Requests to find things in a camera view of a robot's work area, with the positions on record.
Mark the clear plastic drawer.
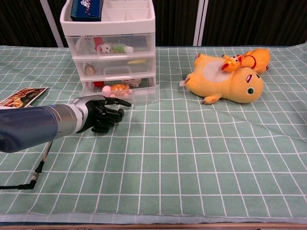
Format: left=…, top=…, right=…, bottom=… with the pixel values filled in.
left=66, top=33, right=155, bottom=58
left=74, top=57, right=156, bottom=79
left=81, top=76, right=160, bottom=105

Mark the white plastic drawer unit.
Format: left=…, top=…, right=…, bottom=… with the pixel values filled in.
left=59, top=0, right=158, bottom=94

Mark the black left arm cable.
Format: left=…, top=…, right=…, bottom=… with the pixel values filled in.
left=0, top=140, right=55, bottom=190

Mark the white plastic bag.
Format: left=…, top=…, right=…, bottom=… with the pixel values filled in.
left=75, top=37, right=95, bottom=57

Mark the dark blue printed box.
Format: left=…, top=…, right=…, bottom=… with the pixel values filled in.
left=70, top=0, right=105, bottom=22

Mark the green checkered tablecloth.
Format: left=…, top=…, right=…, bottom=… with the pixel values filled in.
left=0, top=44, right=307, bottom=225

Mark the small white red box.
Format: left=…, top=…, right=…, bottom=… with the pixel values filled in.
left=122, top=78, right=142, bottom=88

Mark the white frame pillar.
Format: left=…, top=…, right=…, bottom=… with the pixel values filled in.
left=193, top=0, right=209, bottom=46
left=39, top=0, right=65, bottom=47

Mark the small beige egg item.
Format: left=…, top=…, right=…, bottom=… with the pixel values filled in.
left=84, top=63, right=96, bottom=76

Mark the small pink brown turtle toy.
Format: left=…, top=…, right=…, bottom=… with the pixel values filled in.
left=102, top=83, right=134, bottom=99

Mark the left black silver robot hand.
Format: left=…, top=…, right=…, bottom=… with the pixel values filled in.
left=71, top=94, right=132, bottom=134

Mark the orange rubber chicken toy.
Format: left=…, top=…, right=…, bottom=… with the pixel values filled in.
left=221, top=48, right=271, bottom=74

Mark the printed picture card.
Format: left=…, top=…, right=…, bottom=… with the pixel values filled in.
left=0, top=87, right=49, bottom=108

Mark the yellow plush animal toy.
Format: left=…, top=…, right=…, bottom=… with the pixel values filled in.
left=179, top=53, right=264, bottom=105

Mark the green clear tube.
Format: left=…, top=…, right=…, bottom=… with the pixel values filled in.
left=110, top=45, right=134, bottom=54

